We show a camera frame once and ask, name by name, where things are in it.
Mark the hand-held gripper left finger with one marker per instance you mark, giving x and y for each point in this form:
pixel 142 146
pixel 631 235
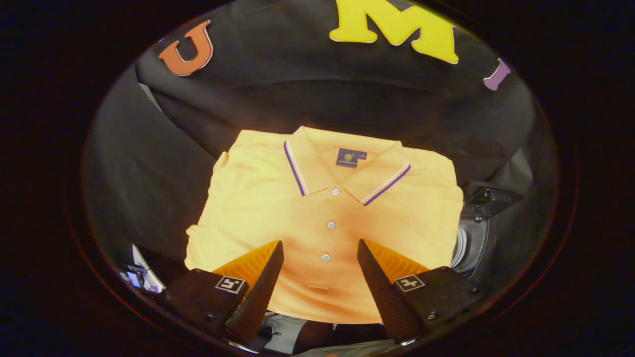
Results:
pixel 258 297

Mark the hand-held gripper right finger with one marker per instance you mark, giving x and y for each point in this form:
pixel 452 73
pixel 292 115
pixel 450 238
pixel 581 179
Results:
pixel 384 292

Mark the dark washing machine lid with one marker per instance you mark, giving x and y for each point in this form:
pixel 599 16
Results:
pixel 493 196

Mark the grey washing machine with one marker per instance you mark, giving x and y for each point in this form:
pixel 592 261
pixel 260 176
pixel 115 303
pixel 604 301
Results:
pixel 471 243

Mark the white and blue papers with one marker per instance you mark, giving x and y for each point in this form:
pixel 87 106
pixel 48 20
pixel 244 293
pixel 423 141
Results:
pixel 144 277

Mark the yellow polo shirt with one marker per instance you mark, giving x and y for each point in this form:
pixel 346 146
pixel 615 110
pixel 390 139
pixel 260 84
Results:
pixel 317 208

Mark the black backdrop cloth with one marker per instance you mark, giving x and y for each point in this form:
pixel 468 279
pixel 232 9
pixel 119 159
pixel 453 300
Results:
pixel 307 89

